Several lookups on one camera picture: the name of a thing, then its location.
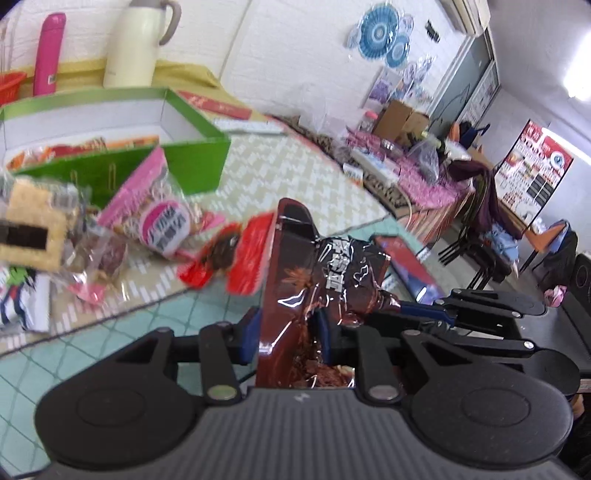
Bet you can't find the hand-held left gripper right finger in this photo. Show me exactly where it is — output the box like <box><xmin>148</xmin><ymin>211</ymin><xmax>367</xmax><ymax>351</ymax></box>
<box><xmin>315</xmin><ymin>308</ymin><xmax>467</xmax><ymax>401</ymax></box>

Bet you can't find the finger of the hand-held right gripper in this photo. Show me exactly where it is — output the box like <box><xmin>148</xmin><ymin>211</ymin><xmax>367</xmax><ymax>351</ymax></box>
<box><xmin>398</xmin><ymin>287</ymin><xmax>548</xmax><ymax>330</ymax></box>
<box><xmin>369</xmin><ymin>313</ymin><xmax>580</xmax><ymax>393</ymax></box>

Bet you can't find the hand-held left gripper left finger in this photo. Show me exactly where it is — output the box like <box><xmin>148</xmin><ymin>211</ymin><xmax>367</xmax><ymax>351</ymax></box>
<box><xmin>111</xmin><ymin>307</ymin><xmax>262</xmax><ymax>403</ymax></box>

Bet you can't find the dark brown snack packet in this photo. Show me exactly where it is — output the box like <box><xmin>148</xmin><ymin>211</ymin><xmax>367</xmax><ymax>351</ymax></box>
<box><xmin>257</xmin><ymin>198</ymin><xmax>402</xmax><ymax>389</ymax></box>

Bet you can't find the red snack packet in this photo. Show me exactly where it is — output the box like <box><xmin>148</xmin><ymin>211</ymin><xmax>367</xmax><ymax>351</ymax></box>
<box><xmin>178</xmin><ymin>211</ymin><xmax>279</xmax><ymax>296</ymax></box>

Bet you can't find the pink snack packet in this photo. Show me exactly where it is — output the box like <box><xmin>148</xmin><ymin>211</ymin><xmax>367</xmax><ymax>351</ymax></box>
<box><xmin>98</xmin><ymin>147</ymin><xmax>206</xmax><ymax>260</ymax></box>

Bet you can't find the green cardboard box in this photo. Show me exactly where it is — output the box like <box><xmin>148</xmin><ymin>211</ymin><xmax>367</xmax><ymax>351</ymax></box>
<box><xmin>0</xmin><ymin>87</ymin><xmax>232</xmax><ymax>209</ymax></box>

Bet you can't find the pile of assorted snacks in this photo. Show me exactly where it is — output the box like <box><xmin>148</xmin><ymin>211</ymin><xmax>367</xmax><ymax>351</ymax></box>
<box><xmin>4</xmin><ymin>135</ymin><xmax>160</xmax><ymax>172</ymax></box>

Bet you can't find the red and blue packet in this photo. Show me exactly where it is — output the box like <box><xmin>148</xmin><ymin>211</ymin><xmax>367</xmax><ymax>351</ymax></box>
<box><xmin>372</xmin><ymin>234</ymin><xmax>447</xmax><ymax>304</ymax></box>

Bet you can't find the black chair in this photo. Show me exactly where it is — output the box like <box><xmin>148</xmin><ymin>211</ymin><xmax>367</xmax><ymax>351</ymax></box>
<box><xmin>438</xmin><ymin>220</ymin><xmax>514</xmax><ymax>283</ymax></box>

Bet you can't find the black speaker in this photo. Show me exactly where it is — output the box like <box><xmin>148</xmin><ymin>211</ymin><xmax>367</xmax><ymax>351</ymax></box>
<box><xmin>556</xmin><ymin>253</ymin><xmax>591</xmax><ymax>333</ymax></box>

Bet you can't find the orange chair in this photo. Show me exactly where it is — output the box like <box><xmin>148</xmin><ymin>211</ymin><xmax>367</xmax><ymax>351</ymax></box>
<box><xmin>523</xmin><ymin>219</ymin><xmax>579</xmax><ymax>274</ymax></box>

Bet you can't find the pink patterned cloth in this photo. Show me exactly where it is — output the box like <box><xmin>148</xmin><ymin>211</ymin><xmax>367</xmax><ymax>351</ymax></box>
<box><xmin>345</xmin><ymin>128</ymin><xmax>469</xmax><ymax>215</ymax></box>

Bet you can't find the dark purple cloth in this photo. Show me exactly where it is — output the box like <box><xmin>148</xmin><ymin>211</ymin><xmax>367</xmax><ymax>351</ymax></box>
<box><xmin>444</xmin><ymin>156</ymin><xmax>500</xmax><ymax>234</ymax></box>

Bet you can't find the grey plastic bag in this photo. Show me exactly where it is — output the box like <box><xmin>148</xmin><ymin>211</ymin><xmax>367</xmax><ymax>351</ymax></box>
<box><xmin>408</xmin><ymin>137</ymin><xmax>440</xmax><ymax>186</ymax></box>

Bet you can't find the white power strip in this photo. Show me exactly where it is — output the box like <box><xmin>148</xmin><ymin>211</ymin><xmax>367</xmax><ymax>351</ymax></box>
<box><xmin>350</xmin><ymin>148</ymin><xmax>403</xmax><ymax>184</ymax></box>

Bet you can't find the clear packet with dark snack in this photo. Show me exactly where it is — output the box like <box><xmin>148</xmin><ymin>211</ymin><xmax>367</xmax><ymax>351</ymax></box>
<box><xmin>68</xmin><ymin>224</ymin><xmax>132</xmax><ymax>303</ymax></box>

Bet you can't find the beige patterned table mat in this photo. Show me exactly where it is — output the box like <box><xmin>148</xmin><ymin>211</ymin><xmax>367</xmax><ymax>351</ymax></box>
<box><xmin>0</xmin><ymin>121</ymin><xmax>394</xmax><ymax>340</ymax></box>

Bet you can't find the red standing banner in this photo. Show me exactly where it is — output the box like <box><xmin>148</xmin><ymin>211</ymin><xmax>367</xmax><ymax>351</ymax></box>
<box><xmin>495</xmin><ymin>119</ymin><xmax>575</xmax><ymax>219</ymax></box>

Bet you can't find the brown cardboard box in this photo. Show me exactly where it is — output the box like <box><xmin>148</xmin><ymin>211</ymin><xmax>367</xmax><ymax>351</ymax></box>
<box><xmin>373</xmin><ymin>99</ymin><xmax>431</xmax><ymax>145</ymax></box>

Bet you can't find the clear jar with pink lid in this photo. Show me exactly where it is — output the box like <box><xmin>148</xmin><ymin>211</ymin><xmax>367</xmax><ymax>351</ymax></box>
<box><xmin>357</xmin><ymin>109</ymin><xmax>380</xmax><ymax>136</ymax></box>

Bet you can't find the white flat box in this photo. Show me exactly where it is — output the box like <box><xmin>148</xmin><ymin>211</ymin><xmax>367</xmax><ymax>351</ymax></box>
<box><xmin>211</xmin><ymin>118</ymin><xmax>283</xmax><ymax>136</ymax></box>

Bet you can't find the clear plastic bag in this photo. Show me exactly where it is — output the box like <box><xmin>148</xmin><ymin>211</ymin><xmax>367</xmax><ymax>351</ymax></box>
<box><xmin>294</xmin><ymin>81</ymin><xmax>352</xmax><ymax>140</ymax></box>

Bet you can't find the white illustrated snack packet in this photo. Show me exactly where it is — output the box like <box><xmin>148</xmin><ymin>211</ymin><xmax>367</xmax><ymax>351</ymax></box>
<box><xmin>0</xmin><ymin>267</ymin><xmax>52</xmax><ymax>334</ymax></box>

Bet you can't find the red envelope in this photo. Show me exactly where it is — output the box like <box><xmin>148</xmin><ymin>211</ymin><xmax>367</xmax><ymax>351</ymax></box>
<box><xmin>178</xmin><ymin>89</ymin><xmax>253</xmax><ymax>123</ymax></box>

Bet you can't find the clear cracker packet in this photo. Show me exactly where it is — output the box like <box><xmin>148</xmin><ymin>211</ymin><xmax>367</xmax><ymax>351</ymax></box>
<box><xmin>0</xmin><ymin>179</ymin><xmax>80</xmax><ymax>269</ymax></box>

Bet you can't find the small blue fan decoration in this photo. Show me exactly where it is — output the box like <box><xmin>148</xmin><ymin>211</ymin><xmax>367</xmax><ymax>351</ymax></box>
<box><xmin>385</xmin><ymin>31</ymin><xmax>411</xmax><ymax>70</ymax></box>

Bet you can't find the yellow cloth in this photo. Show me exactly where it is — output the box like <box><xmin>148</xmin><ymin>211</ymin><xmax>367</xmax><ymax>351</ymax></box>
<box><xmin>0</xmin><ymin>58</ymin><xmax>243</xmax><ymax>102</ymax></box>

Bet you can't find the large blue fan decoration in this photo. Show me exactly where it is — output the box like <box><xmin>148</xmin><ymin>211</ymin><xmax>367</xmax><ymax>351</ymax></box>
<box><xmin>356</xmin><ymin>2</ymin><xmax>401</xmax><ymax>59</ymax></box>

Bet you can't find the white air conditioner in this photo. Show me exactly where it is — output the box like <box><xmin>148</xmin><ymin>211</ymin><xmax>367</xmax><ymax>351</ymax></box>
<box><xmin>440</xmin><ymin>0</ymin><xmax>493</xmax><ymax>36</ymax></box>

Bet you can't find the cream thermos jug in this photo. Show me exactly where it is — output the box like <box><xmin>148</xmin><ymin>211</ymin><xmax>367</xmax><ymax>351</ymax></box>
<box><xmin>103</xmin><ymin>0</ymin><xmax>184</xmax><ymax>89</ymax></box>

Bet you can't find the red plastic basket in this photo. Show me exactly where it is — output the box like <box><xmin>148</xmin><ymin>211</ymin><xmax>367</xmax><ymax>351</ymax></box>
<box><xmin>0</xmin><ymin>71</ymin><xmax>27</xmax><ymax>108</ymax></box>

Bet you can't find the pink thermos bottle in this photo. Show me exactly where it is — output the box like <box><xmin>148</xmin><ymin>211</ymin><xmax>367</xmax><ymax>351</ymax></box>
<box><xmin>33</xmin><ymin>13</ymin><xmax>67</xmax><ymax>97</ymax></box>

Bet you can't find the purple wall poster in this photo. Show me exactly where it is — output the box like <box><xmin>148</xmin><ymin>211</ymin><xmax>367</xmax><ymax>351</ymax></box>
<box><xmin>368</xmin><ymin>66</ymin><xmax>403</xmax><ymax>108</ymax></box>

